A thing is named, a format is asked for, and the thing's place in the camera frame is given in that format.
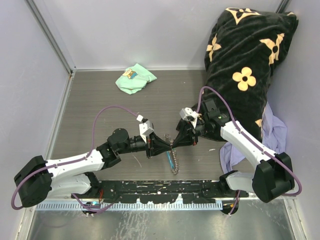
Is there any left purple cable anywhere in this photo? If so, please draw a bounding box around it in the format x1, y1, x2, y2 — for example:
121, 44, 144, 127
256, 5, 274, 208
11, 105, 141, 216

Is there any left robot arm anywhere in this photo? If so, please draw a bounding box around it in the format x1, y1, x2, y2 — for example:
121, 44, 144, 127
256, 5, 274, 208
11, 128, 172, 210

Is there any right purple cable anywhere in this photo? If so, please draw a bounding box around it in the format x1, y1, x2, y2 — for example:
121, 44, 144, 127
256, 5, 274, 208
196, 86, 303, 216

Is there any blue handled key ring organizer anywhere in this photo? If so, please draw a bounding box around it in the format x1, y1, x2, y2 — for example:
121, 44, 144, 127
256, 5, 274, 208
163, 134, 180, 175

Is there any mint green cloth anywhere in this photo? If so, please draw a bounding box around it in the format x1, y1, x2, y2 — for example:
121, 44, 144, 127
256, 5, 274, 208
115, 63, 157, 95

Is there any purple cable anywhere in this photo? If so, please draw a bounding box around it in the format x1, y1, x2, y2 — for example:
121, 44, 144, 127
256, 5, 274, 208
11, 105, 141, 216
196, 86, 303, 216

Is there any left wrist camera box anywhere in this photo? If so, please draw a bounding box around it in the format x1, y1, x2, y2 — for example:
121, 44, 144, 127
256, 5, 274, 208
139, 120, 154, 143

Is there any black floral blanket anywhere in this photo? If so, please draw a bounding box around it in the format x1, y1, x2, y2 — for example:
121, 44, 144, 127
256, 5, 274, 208
202, 7, 299, 141

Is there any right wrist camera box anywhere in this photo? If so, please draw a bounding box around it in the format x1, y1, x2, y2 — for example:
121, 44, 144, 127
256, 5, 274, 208
179, 107, 200, 128

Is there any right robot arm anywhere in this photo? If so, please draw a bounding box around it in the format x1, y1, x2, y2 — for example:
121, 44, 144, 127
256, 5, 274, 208
172, 100, 295, 203

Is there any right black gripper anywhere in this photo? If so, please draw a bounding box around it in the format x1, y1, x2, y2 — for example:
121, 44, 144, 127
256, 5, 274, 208
171, 117, 209, 148

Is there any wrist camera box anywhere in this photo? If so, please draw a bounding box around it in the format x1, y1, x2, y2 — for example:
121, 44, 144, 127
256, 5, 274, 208
139, 120, 154, 143
179, 107, 200, 128

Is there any lavender cloth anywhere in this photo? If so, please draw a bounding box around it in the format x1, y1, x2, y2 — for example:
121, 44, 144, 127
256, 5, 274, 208
219, 102, 288, 174

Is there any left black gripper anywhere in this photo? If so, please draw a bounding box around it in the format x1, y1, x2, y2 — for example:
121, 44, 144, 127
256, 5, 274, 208
117, 132, 171, 159

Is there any aluminium corner post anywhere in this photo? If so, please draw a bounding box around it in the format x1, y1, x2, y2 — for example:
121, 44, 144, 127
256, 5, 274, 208
25, 0, 77, 75

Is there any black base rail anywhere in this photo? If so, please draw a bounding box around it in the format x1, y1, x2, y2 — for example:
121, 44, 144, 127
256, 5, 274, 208
76, 180, 237, 204

